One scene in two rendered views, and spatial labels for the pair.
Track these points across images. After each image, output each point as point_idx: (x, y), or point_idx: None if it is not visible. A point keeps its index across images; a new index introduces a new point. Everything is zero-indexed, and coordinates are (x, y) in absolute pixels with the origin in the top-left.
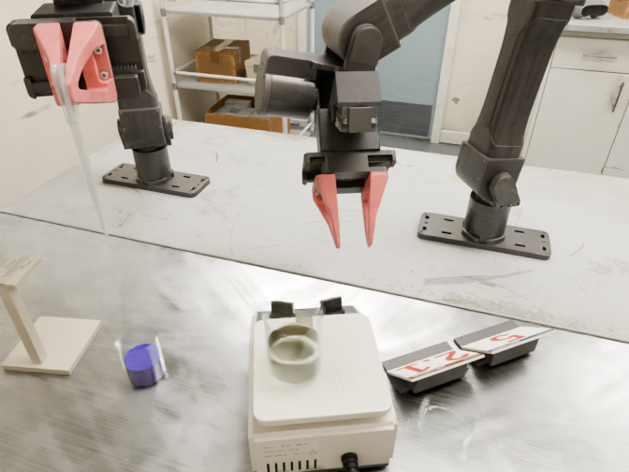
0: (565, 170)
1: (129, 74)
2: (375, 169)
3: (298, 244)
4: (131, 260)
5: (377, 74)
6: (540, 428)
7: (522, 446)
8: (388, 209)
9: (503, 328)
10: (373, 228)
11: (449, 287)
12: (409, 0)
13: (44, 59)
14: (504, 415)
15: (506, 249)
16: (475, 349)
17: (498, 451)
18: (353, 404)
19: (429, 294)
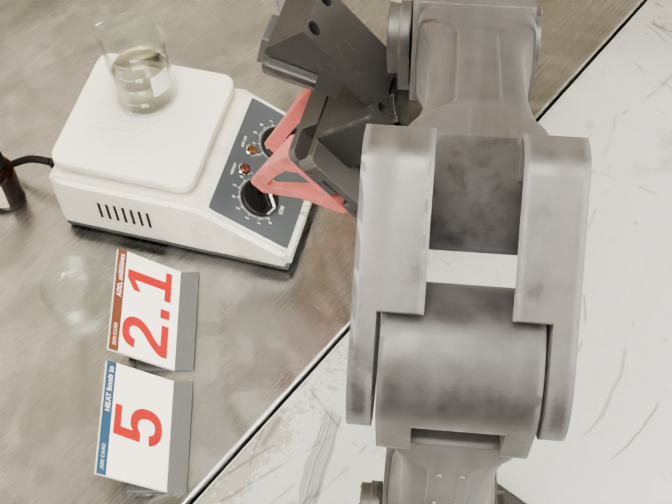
0: None
1: None
2: (294, 139)
3: (513, 259)
4: (544, 37)
5: (299, 31)
6: (19, 401)
7: (13, 366)
8: (596, 468)
9: (176, 462)
10: (257, 174)
11: (302, 445)
12: (421, 55)
13: None
14: (56, 373)
15: None
16: (140, 371)
17: (22, 336)
18: (73, 129)
19: (300, 403)
